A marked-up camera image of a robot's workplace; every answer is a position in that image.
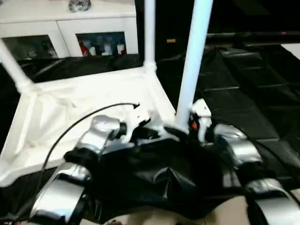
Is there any large black case yellow label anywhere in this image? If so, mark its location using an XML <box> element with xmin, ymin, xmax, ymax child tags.
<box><xmin>135</xmin><ymin>0</ymin><xmax>209</xmax><ymax>59</ymax></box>

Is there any grey metal bar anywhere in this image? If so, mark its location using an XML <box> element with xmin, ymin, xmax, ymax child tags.
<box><xmin>206</xmin><ymin>31</ymin><xmax>300</xmax><ymax>40</ymax></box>

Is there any white cabinet with glass doors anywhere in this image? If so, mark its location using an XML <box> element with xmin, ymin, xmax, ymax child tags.
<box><xmin>0</xmin><ymin>0</ymin><xmax>139</xmax><ymax>59</ymax></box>

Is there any black mat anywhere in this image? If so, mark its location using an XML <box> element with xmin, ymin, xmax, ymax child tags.
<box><xmin>0</xmin><ymin>44</ymin><xmax>300</xmax><ymax>223</ymax></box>

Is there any red bottle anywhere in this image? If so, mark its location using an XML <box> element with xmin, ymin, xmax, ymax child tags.
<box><xmin>79</xmin><ymin>38</ymin><xmax>89</xmax><ymax>56</ymax></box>

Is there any white flat panel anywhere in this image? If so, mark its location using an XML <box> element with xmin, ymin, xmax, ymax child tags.
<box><xmin>282</xmin><ymin>44</ymin><xmax>300</xmax><ymax>59</ymax></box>

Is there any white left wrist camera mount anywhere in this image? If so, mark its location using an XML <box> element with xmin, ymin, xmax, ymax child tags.
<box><xmin>121</xmin><ymin>105</ymin><xmax>152</xmax><ymax>143</ymax></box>

